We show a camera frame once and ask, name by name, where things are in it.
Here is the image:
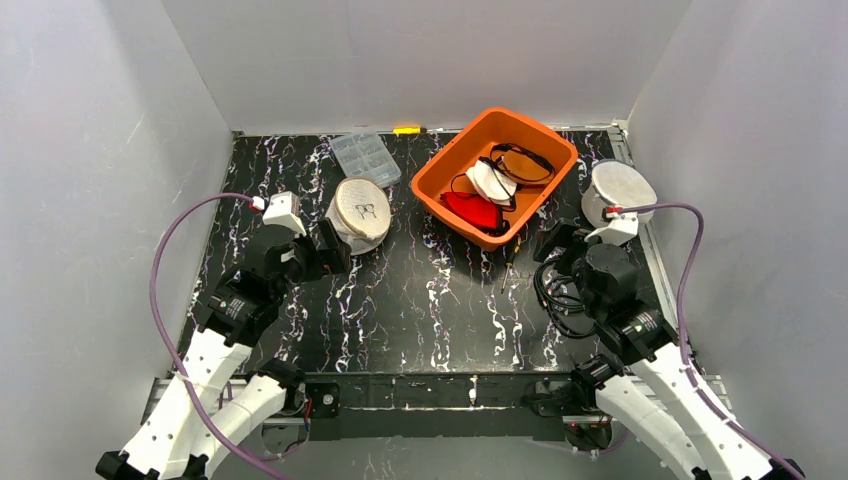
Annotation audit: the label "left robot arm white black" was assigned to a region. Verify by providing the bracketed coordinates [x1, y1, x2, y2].
[95, 218, 351, 479]

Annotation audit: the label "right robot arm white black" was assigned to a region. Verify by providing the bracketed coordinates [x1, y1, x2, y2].
[533, 220, 805, 479]

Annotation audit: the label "grey-trim mesh laundry bag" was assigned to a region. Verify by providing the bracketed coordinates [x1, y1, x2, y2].
[581, 160, 658, 227]

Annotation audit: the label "white bra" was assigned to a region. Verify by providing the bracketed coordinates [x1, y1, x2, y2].
[465, 160, 518, 206]

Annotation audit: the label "red bra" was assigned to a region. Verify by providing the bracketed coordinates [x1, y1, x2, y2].
[440, 192, 510, 235]

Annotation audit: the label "black yellow screwdriver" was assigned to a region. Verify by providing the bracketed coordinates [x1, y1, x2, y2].
[500, 235, 522, 294]

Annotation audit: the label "orange plastic bin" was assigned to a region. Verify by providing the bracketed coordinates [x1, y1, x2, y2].
[411, 107, 578, 251]

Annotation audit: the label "clear plastic compartment box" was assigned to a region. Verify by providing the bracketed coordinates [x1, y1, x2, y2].
[329, 131, 401, 188]

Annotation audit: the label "yellow marker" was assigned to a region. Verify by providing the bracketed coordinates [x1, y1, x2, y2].
[392, 126, 426, 135]

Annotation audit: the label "coiled black cable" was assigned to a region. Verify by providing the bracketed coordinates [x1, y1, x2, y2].
[533, 254, 598, 340]

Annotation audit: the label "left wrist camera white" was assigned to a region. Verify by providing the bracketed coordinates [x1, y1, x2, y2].
[262, 191, 307, 236]

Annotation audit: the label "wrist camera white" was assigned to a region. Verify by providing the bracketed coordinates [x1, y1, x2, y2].
[585, 206, 640, 246]
[262, 191, 307, 236]

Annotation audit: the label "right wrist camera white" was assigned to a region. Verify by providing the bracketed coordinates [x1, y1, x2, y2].
[585, 206, 640, 246]

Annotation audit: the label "orange bra black straps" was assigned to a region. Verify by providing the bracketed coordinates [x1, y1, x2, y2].
[489, 142, 556, 188]

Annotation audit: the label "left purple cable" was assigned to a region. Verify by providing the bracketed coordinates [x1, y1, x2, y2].
[149, 193, 293, 480]

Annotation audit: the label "purple cable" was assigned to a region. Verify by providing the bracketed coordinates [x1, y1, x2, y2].
[619, 202, 806, 480]
[149, 193, 293, 480]

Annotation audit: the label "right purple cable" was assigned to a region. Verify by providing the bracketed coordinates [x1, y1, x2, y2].
[619, 202, 806, 480]

